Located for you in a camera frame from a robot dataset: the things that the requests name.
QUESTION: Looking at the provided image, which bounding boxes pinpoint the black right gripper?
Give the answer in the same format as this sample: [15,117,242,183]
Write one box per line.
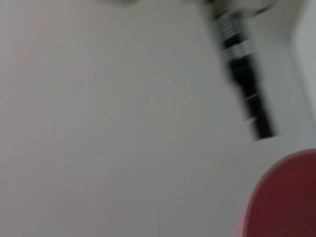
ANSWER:
[228,55,279,142]

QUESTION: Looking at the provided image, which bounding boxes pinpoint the pink plastic bowl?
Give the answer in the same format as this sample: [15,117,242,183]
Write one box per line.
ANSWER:
[234,149,316,237]

